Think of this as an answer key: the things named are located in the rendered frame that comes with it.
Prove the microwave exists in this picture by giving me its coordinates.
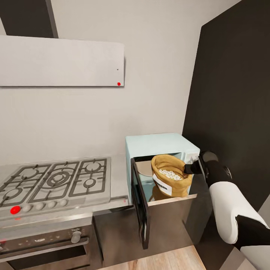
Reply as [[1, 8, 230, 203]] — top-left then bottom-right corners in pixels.
[[125, 132, 201, 250]]

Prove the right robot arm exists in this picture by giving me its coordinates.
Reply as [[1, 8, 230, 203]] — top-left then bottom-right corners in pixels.
[[184, 150, 270, 270]]

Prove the popcorn bag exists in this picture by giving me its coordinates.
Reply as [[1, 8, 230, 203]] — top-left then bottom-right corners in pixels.
[[151, 154, 193, 198]]

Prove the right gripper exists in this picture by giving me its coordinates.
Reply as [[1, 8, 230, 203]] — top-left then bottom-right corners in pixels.
[[184, 163, 202, 174]]

